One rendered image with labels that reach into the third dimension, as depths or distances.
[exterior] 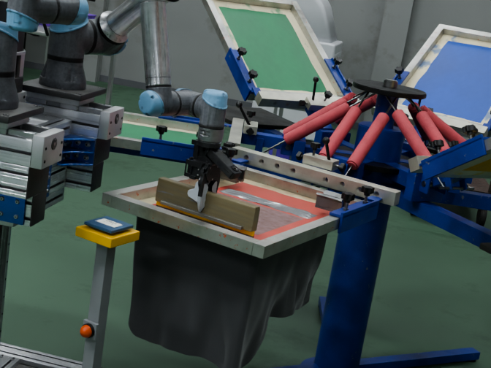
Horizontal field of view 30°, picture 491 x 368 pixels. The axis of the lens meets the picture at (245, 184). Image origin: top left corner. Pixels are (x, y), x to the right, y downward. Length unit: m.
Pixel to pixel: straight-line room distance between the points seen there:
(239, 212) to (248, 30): 2.16
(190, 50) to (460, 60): 6.53
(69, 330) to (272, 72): 1.56
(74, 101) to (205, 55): 8.15
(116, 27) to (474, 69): 2.38
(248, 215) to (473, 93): 2.25
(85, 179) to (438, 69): 2.41
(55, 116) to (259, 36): 1.94
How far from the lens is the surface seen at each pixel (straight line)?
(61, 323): 4.35
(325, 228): 2.88
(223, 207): 2.73
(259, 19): 4.86
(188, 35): 11.11
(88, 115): 2.96
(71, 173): 3.01
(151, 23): 2.69
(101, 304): 2.68
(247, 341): 2.83
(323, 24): 9.18
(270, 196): 3.22
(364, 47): 10.74
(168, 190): 2.83
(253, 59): 4.55
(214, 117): 2.70
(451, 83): 4.78
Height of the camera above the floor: 1.75
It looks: 14 degrees down
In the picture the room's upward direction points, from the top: 9 degrees clockwise
